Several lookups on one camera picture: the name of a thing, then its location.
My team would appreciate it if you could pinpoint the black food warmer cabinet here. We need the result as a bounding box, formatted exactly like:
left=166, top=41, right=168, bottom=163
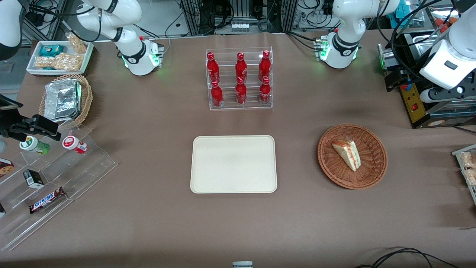
left=385, top=7, right=476, bottom=129

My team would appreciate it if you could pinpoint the large clear peanut bag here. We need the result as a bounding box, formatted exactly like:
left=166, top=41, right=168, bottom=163
left=35, top=52, right=84, bottom=72

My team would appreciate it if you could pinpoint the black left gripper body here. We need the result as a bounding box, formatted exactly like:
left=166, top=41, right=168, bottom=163
left=385, top=67, right=413, bottom=93

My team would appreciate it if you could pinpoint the steel warmer pan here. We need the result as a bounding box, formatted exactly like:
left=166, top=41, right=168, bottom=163
left=411, top=34, right=439, bottom=52

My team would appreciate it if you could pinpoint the aluminium frame rack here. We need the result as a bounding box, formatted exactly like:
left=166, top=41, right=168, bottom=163
left=178, top=0, right=298, bottom=36

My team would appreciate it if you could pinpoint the black floor cable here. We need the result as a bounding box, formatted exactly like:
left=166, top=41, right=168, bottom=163
left=355, top=247, right=460, bottom=268

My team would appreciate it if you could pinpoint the brown round wicker basket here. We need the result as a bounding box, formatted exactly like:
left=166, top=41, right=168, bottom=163
left=317, top=124, right=388, bottom=190

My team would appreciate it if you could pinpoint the black arm base cable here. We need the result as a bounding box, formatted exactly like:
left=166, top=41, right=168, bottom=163
left=286, top=31, right=321, bottom=51

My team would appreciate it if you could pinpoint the silver foil container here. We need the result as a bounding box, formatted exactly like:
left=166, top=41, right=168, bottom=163
left=44, top=78, right=82, bottom=122

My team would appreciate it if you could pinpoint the red packaged food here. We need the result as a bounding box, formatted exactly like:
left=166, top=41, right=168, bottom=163
left=435, top=17, right=460, bottom=34

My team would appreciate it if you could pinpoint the clear acrylic step shelf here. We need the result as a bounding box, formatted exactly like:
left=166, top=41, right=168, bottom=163
left=0, top=125, right=118, bottom=252

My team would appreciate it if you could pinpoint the Snickers chocolate bar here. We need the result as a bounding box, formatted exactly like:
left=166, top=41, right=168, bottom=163
left=29, top=187, right=66, bottom=214

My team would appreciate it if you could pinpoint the small clear peanut bag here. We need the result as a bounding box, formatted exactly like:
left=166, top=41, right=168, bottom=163
left=65, top=32, right=88, bottom=54

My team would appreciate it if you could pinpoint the teal snack packet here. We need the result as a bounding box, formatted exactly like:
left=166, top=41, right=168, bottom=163
left=39, top=45, right=65, bottom=57

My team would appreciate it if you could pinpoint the small black carton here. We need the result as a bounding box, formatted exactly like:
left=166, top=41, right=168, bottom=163
left=23, top=169, right=45, bottom=188

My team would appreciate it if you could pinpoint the red cola bottle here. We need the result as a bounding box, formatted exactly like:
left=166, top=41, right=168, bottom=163
left=258, top=50, right=271, bottom=80
left=235, top=77, right=247, bottom=105
left=259, top=76, right=271, bottom=105
left=210, top=80, right=224, bottom=108
left=235, top=52, right=248, bottom=80
left=207, top=52, right=221, bottom=83

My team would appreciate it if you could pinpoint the light tan wicker basket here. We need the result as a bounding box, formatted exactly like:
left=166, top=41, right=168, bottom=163
left=39, top=74, right=93, bottom=130

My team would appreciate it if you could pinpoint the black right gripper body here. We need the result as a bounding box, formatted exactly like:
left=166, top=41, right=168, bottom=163
left=0, top=114, right=62, bottom=142

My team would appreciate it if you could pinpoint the triangular sandwich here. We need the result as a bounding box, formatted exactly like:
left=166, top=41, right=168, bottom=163
left=332, top=140, right=362, bottom=172

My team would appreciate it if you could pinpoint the white rectangular snack tray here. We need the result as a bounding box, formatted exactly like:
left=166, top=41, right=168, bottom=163
left=26, top=40, right=94, bottom=76

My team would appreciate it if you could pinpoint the silver cylinder with green edge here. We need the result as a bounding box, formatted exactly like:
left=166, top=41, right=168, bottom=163
left=377, top=44, right=401, bottom=73

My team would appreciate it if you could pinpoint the clear acrylic bottle rack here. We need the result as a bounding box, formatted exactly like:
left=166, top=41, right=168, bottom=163
left=206, top=47, right=273, bottom=110

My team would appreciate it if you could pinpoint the red-labelled small bottle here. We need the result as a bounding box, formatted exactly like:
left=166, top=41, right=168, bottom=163
left=62, top=135, right=88, bottom=154

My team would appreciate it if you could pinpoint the brown cookie box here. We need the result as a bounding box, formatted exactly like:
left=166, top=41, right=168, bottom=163
left=0, top=158, right=15, bottom=178

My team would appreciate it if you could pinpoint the cream rectangular tray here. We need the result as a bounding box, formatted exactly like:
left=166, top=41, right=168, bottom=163
left=190, top=135, right=278, bottom=194

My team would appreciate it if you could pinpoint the green-labelled cup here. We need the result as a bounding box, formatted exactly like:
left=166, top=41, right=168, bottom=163
left=19, top=136, right=50, bottom=156

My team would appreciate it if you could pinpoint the white wire rack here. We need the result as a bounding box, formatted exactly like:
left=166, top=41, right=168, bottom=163
left=452, top=144, right=476, bottom=205

